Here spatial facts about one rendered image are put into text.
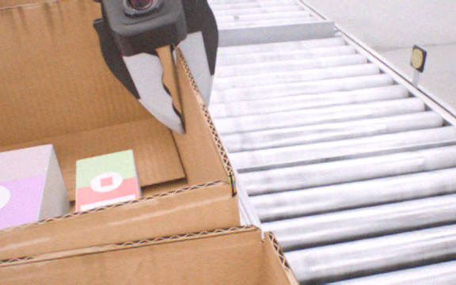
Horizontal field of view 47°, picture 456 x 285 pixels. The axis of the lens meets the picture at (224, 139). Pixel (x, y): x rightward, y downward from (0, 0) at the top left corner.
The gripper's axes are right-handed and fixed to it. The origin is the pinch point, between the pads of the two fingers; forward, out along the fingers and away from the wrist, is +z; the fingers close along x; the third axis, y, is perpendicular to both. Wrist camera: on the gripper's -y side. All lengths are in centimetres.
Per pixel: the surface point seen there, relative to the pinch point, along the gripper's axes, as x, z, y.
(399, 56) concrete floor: -147, 140, 244
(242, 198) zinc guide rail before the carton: -3.1, 12.6, 3.2
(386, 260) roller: -19.3, 32.4, 5.5
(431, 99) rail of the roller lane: -51, 40, 47
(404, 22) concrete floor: -186, 150, 309
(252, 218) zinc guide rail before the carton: -3.2, 12.6, -0.3
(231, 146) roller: -6.7, 28.9, 38.3
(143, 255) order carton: 4.3, -5.0, -20.0
